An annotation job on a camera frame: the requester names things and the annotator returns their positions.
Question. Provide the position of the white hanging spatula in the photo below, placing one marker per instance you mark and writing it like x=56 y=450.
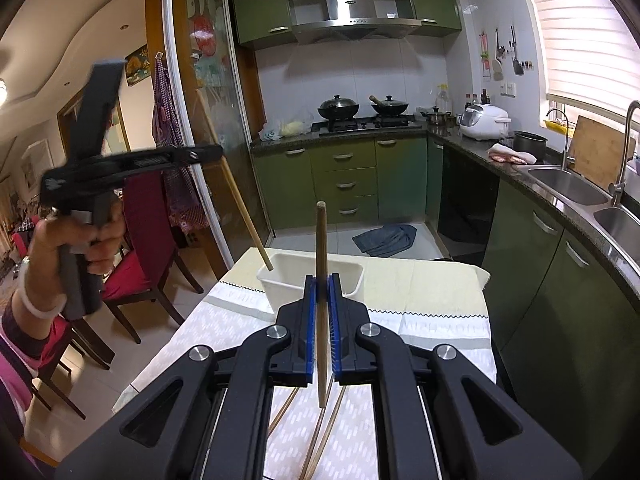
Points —
x=497 y=67

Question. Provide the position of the black hanging spatula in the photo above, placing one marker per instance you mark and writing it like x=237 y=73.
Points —
x=517 y=65

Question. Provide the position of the small steel pot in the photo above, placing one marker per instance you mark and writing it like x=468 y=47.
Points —
x=437 y=117

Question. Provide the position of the white window blind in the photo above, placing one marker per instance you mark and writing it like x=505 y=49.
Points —
x=575 y=35

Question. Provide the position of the white rice cooker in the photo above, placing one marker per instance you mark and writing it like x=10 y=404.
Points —
x=482 y=122

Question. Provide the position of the person's left hand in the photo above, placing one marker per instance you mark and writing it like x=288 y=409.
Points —
x=45 y=245

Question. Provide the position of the yellow sill basket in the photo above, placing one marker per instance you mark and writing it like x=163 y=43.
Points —
x=559 y=126

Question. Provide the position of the green base cabinet with doors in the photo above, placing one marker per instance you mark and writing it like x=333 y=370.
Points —
x=540 y=300

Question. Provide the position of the black wok with lid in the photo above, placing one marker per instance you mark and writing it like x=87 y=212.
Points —
x=338 y=107

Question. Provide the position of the clear plastic bottle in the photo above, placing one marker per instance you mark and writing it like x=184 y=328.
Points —
x=443 y=100

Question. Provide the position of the person's pink top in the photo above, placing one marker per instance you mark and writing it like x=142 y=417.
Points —
x=15 y=410

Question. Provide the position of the tall steel faucet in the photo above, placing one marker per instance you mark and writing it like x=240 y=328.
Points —
x=625 y=160

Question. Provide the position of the pink hanging kitchen tool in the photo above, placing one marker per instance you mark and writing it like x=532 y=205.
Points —
x=485 y=57

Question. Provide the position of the steel sink basin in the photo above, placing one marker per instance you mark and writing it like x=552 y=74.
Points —
x=570 y=187
x=622 y=227

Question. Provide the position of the white patterned tablecloth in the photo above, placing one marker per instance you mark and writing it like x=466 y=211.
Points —
x=415 y=320

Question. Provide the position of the white plastic utensil holder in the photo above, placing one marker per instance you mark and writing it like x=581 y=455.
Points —
x=350 y=280

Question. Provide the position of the person's left forearm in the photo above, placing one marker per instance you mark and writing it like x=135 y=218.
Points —
x=25 y=330

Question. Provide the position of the white wall socket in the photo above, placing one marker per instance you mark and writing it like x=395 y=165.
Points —
x=508 y=89

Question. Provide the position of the plastic bag with yellow food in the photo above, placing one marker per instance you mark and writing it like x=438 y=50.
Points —
x=292 y=127

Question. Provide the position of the purple checked apron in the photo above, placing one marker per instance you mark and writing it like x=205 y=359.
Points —
x=167 y=120

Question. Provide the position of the small steel faucet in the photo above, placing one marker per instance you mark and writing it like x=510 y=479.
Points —
x=565 y=140

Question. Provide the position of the wooden chopstick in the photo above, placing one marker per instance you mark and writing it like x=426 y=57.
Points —
x=320 y=240
x=336 y=410
x=285 y=410
x=312 y=452
x=245 y=215

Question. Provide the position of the blue floor cloth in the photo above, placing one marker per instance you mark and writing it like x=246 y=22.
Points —
x=385 y=240

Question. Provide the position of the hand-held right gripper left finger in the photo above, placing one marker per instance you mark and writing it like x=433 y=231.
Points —
x=310 y=320

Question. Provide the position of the wooden cutting board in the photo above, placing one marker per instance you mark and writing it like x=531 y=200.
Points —
x=600 y=152

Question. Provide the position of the food wall poster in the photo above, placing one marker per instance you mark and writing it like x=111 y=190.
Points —
x=137 y=66

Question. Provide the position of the wooden chair with red cushion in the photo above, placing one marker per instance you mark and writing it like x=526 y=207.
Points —
x=92 y=347
x=147 y=215

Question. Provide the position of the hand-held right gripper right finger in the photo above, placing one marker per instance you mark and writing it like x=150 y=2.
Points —
x=336 y=320

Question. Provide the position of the black gas stove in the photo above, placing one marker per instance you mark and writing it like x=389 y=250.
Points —
x=367 y=126

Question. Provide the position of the dark granite countertop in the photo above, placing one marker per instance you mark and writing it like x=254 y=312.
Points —
x=505 y=172

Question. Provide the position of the pink cloth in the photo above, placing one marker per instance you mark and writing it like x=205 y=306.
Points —
x=507 y=154

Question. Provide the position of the black cooking pot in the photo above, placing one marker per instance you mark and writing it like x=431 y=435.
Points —
x=530 y=141

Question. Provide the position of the glass sliding door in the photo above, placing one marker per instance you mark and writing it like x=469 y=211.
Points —
x=215 y=85

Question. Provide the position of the black glass cabinet door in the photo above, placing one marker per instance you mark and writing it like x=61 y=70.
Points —
x=467 y=200

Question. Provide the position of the steel range hood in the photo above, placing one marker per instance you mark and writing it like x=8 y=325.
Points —
x=350 y=5

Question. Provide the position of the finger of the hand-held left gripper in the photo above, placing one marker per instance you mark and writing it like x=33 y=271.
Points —
x=180 y=155

